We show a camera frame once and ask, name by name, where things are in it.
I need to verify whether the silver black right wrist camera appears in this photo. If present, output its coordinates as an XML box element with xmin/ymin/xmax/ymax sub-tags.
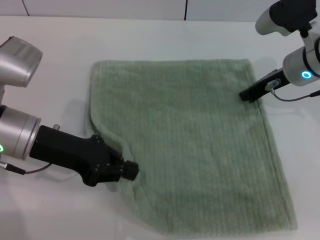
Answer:
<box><xmin>254</xmin><ymin>0</ymin><xmax>317</xmax><ymax>36</ymax></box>

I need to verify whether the green ribbed towel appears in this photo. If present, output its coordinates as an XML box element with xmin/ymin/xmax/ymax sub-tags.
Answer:
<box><xmin>86</xmin><ymin>58</ymin><xmax>299</xmax><ymax>232</ymax></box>

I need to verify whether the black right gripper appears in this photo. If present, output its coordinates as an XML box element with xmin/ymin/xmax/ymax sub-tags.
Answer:
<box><xmin>238</xmin><ymin>68</ymin><xmax>288</xmax><ymax>103</ymax></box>

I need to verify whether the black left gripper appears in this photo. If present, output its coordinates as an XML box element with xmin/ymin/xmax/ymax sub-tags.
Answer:
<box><xmin>29</xmin><ymin>124</ymin><xmax>140</xmax><ymax>187</ymax></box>

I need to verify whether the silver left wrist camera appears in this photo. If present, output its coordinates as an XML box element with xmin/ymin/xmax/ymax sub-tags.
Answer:
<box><xmin>0</xmin><ymin>36</ymin><xmax>44</xmax><ymax>89</ymax></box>

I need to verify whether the left arm cable with plug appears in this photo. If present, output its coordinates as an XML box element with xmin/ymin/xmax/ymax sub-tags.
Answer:
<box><xmin>0</xmin><ymin>161</ymin><xmax>55</xmax><ymax>175</ymax></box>

